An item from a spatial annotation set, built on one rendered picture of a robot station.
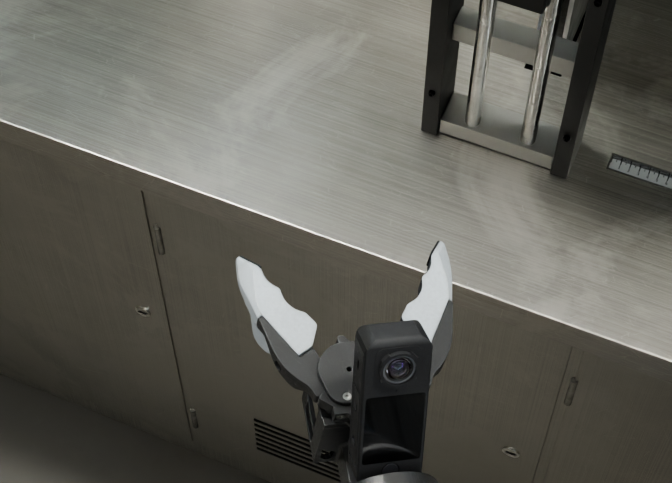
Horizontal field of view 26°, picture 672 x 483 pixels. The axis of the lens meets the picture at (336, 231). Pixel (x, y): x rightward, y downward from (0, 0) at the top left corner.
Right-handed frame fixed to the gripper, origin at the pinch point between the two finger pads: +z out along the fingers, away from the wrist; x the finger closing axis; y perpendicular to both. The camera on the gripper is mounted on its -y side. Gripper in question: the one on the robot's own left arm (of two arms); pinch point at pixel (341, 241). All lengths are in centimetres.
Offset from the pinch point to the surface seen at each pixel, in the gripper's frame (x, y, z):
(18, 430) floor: -26, 128, 50
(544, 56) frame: 26.3, 13.6, 27.2
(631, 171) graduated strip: 39, 29, 24
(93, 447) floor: -14, 127, 45
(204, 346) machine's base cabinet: -1, 76, 33
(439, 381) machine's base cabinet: 23, 58, 17
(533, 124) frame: 27.9, 24.2, 27.2
